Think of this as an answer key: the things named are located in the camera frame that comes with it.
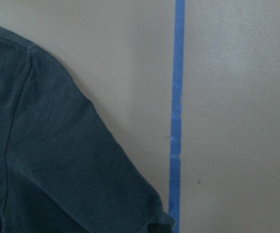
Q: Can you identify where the black graphic t-shirt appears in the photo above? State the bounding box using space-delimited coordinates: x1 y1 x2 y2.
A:
0 27 175 233

